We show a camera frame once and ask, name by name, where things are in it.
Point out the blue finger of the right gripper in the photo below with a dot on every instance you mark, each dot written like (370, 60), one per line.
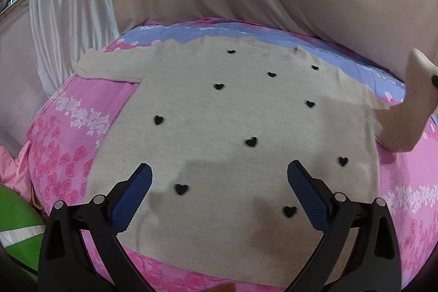
(434, 80)

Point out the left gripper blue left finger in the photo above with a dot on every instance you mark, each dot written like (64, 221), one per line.
(80, 250)

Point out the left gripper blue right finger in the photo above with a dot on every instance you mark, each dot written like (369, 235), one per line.
(374, 263)

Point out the green reflective bag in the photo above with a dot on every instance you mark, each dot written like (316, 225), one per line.
(22, 230)

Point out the pink garment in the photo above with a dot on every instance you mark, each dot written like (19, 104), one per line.
(15, 172)

